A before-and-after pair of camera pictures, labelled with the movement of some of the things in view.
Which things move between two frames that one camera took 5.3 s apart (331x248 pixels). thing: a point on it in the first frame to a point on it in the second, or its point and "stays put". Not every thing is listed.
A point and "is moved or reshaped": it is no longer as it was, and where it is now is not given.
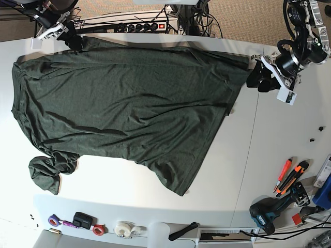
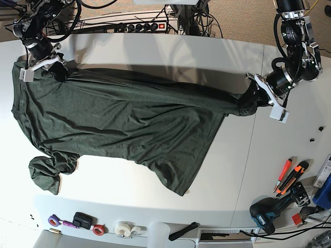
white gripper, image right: [285, 94] to [248, 102]
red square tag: [296, 218] stays put
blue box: [322, 196] stays put
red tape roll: [100, 229] stays put
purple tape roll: [54, 220] stays put
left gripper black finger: [74, 41] to [58, 70]
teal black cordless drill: [264, 210] stays put
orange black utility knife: [301, 168] stays put
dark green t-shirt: [161, 107] is moved or reshaped
